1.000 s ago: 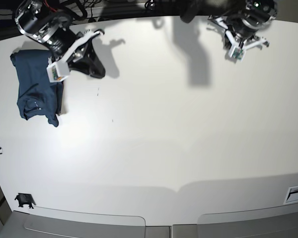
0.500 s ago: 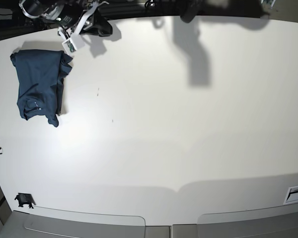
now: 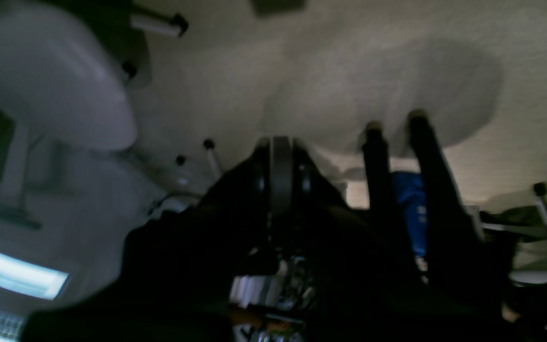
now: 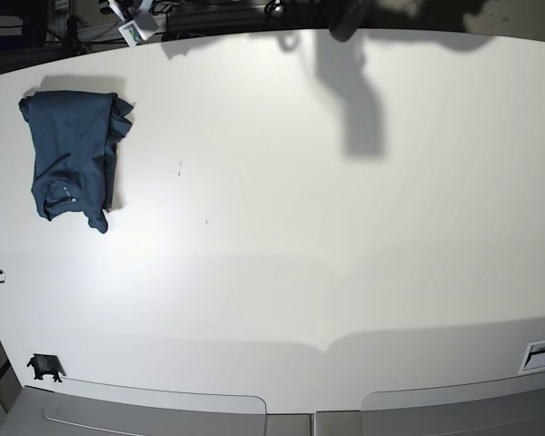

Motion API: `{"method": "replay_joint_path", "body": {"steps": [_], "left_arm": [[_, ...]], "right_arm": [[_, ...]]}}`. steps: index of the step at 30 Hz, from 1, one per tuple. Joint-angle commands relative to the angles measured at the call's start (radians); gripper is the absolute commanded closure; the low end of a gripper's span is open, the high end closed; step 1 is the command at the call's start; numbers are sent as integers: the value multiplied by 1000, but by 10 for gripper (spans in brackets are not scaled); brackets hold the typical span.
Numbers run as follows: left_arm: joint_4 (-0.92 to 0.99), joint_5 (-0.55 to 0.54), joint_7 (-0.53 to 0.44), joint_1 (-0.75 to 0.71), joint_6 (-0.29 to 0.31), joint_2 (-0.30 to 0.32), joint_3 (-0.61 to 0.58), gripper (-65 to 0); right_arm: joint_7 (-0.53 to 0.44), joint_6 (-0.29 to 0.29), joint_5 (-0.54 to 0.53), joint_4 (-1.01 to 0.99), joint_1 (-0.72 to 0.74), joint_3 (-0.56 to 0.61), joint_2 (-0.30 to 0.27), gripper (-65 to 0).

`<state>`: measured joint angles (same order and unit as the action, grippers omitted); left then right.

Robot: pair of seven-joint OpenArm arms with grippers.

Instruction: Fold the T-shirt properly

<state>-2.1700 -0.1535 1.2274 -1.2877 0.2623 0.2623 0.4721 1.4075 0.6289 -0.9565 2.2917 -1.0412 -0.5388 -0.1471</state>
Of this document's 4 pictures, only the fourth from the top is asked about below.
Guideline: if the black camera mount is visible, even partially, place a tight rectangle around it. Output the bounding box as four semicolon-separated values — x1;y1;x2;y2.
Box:
328;0;372;43

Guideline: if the black cables bundle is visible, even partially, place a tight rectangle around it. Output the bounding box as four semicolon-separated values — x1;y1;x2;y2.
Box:
22;0;282;51

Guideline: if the grey chair left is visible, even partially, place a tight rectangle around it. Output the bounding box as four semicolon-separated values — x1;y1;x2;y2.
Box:
0;387;312;435

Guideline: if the black clamp bracket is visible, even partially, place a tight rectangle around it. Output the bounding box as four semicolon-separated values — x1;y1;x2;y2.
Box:
26;353;66;382

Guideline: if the blue T-shirt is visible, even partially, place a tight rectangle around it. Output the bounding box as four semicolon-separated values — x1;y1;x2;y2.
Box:
19;90;134;233

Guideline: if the grey chair right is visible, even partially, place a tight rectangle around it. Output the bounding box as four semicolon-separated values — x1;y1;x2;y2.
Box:
313;372;545;435

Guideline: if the grey chair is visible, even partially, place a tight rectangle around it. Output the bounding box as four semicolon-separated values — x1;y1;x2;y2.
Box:
313;372;545;435
0;387;312;435

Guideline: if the white label plate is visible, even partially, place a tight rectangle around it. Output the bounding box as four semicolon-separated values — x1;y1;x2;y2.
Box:
519;340;545;375

